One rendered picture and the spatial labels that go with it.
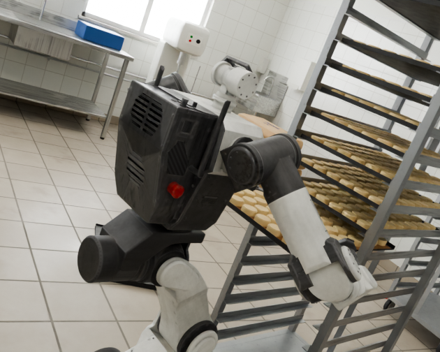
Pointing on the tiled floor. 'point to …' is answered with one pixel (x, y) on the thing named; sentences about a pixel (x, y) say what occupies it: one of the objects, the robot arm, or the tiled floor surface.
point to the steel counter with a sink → (19, 26)
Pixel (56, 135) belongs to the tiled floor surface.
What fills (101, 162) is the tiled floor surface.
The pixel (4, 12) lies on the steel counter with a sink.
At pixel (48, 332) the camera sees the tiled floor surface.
